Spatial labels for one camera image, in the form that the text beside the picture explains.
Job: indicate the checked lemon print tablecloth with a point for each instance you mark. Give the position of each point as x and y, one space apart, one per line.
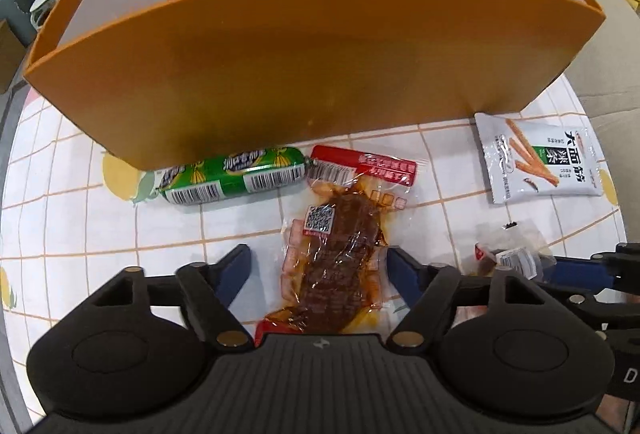
100 224

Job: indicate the orange cardboard box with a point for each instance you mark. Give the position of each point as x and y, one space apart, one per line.
310 58

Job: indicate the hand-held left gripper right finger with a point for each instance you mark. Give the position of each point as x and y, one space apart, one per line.
403 270

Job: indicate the small clear barcode packet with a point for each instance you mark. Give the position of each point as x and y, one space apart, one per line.
510 249

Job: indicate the grey bin planter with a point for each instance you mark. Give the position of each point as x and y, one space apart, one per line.
15 3

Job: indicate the green sausage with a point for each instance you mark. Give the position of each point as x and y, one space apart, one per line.
230 174

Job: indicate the clear braised meat packet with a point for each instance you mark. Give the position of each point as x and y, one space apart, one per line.
335 249

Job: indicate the beige sofa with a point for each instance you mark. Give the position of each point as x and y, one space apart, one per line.
610 78

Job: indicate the white snack packet orange sticks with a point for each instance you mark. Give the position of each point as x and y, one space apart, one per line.
537 158

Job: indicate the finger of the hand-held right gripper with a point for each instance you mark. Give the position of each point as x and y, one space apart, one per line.
575 270
605 311

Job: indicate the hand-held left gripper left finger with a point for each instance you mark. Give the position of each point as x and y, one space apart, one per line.
234 271

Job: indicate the brown cardboard box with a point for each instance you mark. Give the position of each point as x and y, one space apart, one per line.
9 58

